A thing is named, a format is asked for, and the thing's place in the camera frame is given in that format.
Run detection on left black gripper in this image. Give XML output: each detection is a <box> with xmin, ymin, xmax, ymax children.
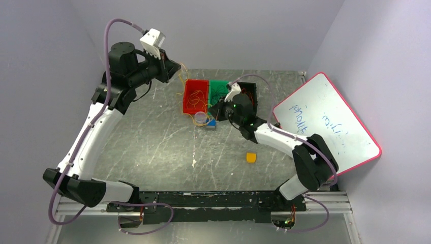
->
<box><xmin>129</xmin><ymin>46</ymin><xmax>181</xmax><ymax>88</ymax></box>

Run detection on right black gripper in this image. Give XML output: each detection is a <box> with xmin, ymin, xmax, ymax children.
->
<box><xmin>208</xmin><ymin>95</ymin><xmax>243</xmax><ymax>126</ymax></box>

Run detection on purple dark cables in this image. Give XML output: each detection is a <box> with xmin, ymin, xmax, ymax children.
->
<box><xmin>209</xmin><ymin>84</ymin><xmax>231</xmax><ymax>105</ymax></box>

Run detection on orange cable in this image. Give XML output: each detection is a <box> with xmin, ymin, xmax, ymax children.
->
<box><xmin>240</xmin><ymin>88</ymin><xmax>257</xmax><ymax>107</ymax></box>

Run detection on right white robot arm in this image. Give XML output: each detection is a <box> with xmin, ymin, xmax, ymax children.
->
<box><xmin>208</xmin><ymin>94</ymin><xmax>338</xmax><ymax>210</ymax></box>

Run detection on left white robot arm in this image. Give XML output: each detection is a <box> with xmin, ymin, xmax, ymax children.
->
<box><xmin>43</xmin><ymin>42</ymin><xmax>181</xmax><ymax>211</ymax></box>

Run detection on blue block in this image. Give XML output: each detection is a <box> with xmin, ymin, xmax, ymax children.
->
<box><xmin>205</xmin><ymin>119</ymin><xmax>217</xmax><ymax>130</ymax></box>

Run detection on green plastic bin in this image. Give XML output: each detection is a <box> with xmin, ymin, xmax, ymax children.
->
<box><xmin>208</xmin><ymin>80</ymin><xmax>229</xmax><ymax>107</ymax></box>

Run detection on clear plastic cup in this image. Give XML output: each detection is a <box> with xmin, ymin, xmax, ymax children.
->
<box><xmin>194</xmin><ymin>111</ymin><xmax>208</xmax><ymax>126</ymax></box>

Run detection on red plastic bin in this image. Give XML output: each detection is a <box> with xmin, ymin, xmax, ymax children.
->
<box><xmin>182</xmin><ymin>79</ymin><xmax>209</xmax><ymax>115</ymax></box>

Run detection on black plastic bin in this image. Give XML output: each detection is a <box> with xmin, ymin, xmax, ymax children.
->
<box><xmin>232</xmin><ymin>82</ymin><xmax>258</xmax><ymax>116</ymax></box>

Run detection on orange yellow block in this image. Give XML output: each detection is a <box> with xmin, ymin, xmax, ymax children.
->
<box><xmin>245</xmin><ymin>151</ymin><xmax>257</xmax><ymax>163</ymax></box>

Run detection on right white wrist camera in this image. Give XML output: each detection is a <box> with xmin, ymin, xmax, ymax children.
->
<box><xmin>224</xmin><ymin>82</ymin><xmax>241</xmax><ymax>102</ymax></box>

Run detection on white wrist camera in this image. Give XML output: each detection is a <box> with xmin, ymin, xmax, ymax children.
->
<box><xmin>224</xmin><ymin>82</ymin><xmax>241</xmax><ymax>102</ymax></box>
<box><xmin>139</xmin><ymin>28</ymin><xmax>166</xmax><ymax>59</ymax></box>

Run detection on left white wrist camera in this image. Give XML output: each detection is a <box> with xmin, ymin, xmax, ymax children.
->
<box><xmin>139</xmin><ymin>28</ymin><xmax>166</xmax><ymax>59</ymax></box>

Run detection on right purple cable hose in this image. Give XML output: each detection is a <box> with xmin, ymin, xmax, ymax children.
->
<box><xmin>229</xmin><ymin>74</ymin><xmax>339</xmax><ymax>234</ymax></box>

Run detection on purple cable hose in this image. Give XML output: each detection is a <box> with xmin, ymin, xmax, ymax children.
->
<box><xmin>48</xmin><ymin>18</ymin><xmax>174</xmax><ymax>235</ymax></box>
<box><xmin>229</xmin><ymin>74</ymin><xmax>339</xmax><ymax>234</ymax></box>

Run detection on left purple cable hose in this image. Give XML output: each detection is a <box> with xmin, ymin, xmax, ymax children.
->
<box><xmin>48</xmin><ymin>18</ymin><xmax>174</xmax><ymax>235</ymax></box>

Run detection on white board with pink frame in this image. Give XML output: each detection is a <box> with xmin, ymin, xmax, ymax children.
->
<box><xmin>273</xmin><ymin>72</ymin><xmax>382</xmax><ymax>174</ymax></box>

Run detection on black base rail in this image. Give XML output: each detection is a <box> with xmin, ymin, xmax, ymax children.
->
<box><xmin>106</xmin><ymin>190</ymin><xmax>306</xmax><ymax>225</ymax></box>

